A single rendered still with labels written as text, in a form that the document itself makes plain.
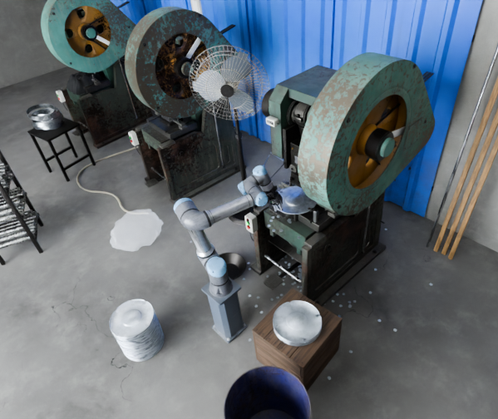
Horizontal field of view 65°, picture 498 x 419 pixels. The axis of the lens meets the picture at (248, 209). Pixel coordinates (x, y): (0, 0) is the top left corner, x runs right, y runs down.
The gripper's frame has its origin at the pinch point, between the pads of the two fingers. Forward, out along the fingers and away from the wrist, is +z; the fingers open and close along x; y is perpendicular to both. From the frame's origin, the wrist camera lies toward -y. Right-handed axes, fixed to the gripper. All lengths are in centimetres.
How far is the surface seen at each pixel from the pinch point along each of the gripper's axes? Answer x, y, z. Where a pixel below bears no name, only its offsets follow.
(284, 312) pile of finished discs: -14, 50, 38
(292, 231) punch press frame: 1.4, 4.2, 18.5
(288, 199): 5.2, -9.0, 2.5
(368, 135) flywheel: 63, 17, -41
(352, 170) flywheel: 50, 18, -25
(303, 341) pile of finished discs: -5, 70, 41
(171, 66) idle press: -56, -114, -77
